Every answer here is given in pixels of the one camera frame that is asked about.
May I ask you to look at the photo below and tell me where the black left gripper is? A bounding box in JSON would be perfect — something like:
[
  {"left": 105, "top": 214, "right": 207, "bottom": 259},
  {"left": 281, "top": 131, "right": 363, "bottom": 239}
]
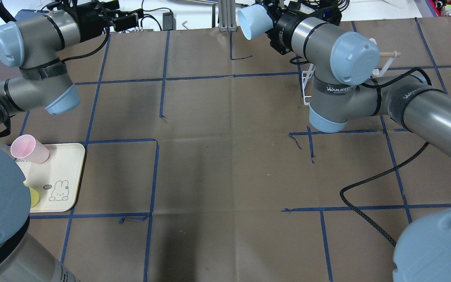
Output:
[{"left": 69, "top": 0, "right": 140, "bottom": 40}]

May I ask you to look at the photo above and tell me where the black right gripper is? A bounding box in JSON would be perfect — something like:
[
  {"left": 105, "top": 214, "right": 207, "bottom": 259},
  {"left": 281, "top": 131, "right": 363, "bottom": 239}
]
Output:
[{"left": 263, "top": 0, "right": 300, "bottom": 55}]

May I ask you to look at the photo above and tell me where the light blue cup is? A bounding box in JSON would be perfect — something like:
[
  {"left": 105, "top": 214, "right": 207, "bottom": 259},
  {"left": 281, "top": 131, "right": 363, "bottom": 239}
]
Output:
[{"left": 237, "top": 4, "right": 273, "bottom": 40}]

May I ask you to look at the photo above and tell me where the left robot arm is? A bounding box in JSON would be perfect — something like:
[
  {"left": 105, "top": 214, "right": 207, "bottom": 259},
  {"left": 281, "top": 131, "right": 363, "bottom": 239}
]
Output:
[{"left": 0, "top": 0, "right": 138, "bottom": 282}]

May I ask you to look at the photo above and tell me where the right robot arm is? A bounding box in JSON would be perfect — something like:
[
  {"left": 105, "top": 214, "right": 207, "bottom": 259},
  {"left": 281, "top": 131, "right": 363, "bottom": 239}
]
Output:
[{"left": 254, "top": 0, "right": 451, "bottom": 282}]

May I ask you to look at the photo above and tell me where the pink cup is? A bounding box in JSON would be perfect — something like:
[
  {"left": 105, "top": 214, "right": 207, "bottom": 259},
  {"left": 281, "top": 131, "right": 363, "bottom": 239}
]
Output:
[{"left": 10, "top": 134, "right": 50, "bottom": 164}]

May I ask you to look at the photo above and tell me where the white cup tray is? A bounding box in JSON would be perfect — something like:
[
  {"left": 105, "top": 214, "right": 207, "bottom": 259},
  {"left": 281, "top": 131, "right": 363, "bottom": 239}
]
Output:
[{"left": 16, "top": 143, "right": 85, "bottom": 213}]

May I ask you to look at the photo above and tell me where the yellow cup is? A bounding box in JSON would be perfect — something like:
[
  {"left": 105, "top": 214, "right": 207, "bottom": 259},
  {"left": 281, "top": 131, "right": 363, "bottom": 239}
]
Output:
[{"left": 29, "top": 187, "right": 40, "bottom": 208}]

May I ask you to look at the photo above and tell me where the aluminium frame post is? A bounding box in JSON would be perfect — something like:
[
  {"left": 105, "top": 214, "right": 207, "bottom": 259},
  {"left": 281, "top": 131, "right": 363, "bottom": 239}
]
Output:
[{"left": 218, "top": 0, "right": 237, "bottom": 32}]

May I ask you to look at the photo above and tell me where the white wire cup rack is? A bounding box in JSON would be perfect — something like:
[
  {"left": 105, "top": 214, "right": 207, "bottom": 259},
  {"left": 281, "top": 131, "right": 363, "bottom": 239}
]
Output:
[{"left": 296, "top": 32, "right": 402, "bottom": 107}]

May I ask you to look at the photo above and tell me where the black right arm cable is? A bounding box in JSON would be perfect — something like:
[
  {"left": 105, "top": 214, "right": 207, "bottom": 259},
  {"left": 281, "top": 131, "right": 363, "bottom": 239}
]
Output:
[{"left": 340, "top": 142, "right": 430, "bottom": 247}]

